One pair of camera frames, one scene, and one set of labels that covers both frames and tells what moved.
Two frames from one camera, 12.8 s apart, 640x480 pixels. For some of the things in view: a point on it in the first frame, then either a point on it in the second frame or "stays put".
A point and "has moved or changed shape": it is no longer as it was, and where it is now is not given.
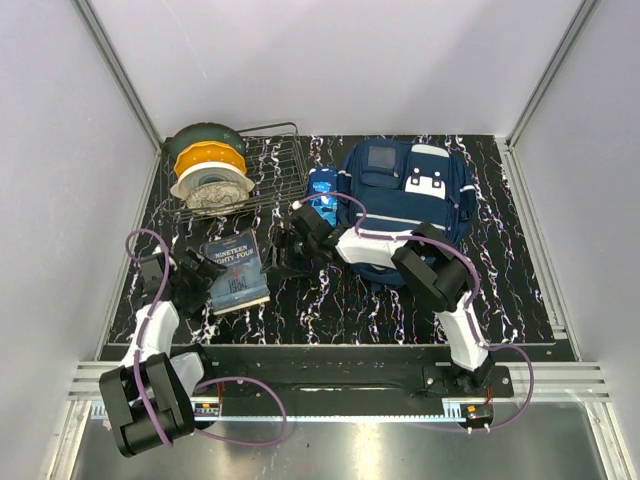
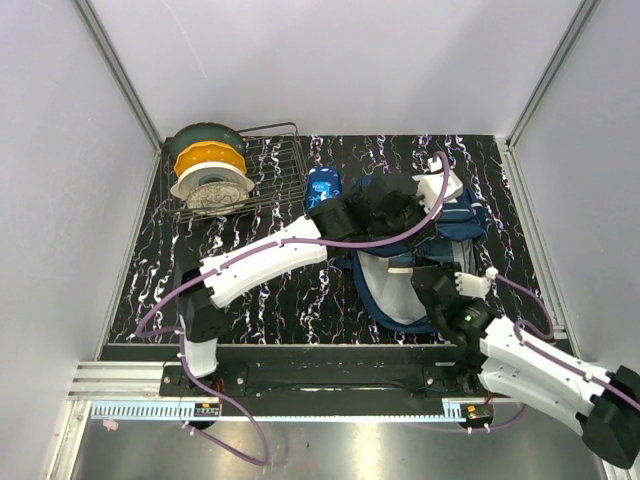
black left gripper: (204, 277) -> (416, 202)
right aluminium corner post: (505, 146) stays put
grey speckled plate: (216, 198) stays put
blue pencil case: (325, 180) stays put
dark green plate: (205, 132) stays put
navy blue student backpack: (401, 185) has moved or changed shape
